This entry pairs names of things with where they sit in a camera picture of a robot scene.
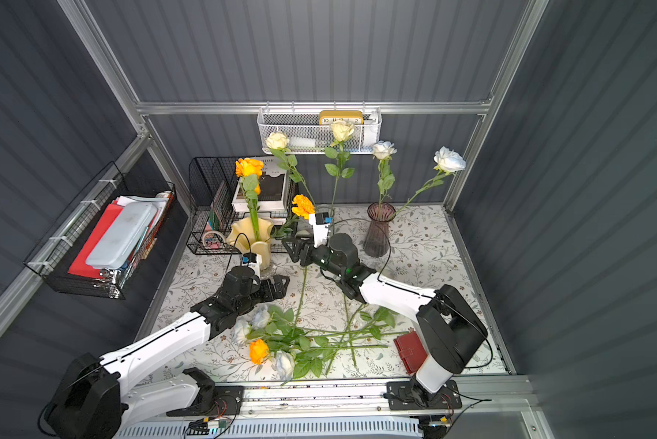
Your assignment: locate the orange marigold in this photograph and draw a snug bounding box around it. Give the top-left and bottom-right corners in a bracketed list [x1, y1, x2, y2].
[275, 194, 316, 239]

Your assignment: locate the pale blue rose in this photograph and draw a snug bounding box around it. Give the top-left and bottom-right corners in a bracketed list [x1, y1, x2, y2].
[393, 146, 467, 218]
[274, 350, 295, 382]
[249, 305, 272, 330]
[372, 141, 397, 207]

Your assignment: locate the orange rose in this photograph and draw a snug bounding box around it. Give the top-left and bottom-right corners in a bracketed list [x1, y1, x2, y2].
[234, 157, 266, 243]
[250, 338, 271, 365]

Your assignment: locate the cream white rose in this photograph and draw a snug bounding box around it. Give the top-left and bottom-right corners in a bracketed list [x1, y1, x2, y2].
[266, 132, 315, 207]

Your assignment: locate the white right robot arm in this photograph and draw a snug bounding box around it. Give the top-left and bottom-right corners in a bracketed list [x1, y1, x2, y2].
[282, 233, 488, 406]

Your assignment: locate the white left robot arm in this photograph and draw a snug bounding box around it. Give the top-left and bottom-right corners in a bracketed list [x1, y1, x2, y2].
[37, 266, 289, 438]

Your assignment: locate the purple glass vase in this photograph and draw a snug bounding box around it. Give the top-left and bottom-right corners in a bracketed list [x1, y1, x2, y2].
[363, 202, 396, 258]

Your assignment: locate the cream yellow ruffled vase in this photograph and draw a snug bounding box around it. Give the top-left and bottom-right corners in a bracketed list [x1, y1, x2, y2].
[226, 218, 274, 271]

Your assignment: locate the orange rose front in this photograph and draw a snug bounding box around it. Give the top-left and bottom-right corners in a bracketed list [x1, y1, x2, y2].
[250, 338, 271, 365]

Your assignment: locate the pale blue rose front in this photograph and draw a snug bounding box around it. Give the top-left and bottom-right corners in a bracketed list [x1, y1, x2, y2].
[274, 350, 295, 382]

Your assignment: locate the white plastic case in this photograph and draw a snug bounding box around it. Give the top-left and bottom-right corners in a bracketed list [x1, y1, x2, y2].
[86, 201, 158, 270]

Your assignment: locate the red folder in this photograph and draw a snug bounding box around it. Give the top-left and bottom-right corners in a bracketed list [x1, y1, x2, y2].
[68, 203, 124, 279]

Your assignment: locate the black wire desk organizer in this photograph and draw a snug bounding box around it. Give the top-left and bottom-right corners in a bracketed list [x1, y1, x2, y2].
[187, 155, 299, 255]

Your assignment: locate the white mesh wall basket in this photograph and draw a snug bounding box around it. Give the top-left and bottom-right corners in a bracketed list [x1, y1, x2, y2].
[256, 106, 383, 155]

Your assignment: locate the black wire wall basket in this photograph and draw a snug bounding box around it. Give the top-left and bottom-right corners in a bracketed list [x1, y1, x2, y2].
[25, 166, 176, 300]

